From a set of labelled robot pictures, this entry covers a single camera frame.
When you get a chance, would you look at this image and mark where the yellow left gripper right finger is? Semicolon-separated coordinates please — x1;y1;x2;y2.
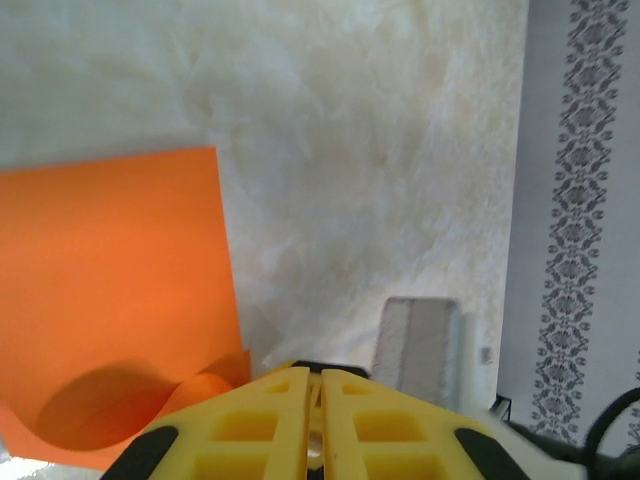
320;368;526;480

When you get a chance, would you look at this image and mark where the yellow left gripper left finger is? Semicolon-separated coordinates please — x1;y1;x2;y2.
99;367;312;480

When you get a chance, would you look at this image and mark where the orange paper sheet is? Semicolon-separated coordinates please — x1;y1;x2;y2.
0;144;253;471

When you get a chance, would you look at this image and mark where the aluminium side rail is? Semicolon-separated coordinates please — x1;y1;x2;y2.
372;295;464;412

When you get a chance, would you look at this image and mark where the black right gripper cable loop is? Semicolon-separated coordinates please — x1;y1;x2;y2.
584;387;640;459

